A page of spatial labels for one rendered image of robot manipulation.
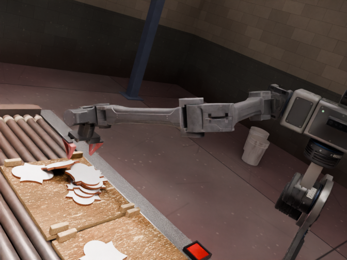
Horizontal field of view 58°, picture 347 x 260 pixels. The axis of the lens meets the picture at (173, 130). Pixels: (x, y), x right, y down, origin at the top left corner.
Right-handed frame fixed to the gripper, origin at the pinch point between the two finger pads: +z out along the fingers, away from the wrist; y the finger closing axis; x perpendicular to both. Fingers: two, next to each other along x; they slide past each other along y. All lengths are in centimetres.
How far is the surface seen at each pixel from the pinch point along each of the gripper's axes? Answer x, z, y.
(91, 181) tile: 10.1, 5.5, 0.0
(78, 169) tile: 1.6, 5.6, 0.1
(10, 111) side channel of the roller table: -64, 12, -1
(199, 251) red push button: 52, 12, -19
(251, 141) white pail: -72, 72, -339
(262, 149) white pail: -55, 76, -345
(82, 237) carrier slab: 28.4, 11.5, 13.6
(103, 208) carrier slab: 19.4, 11.5, -0.6
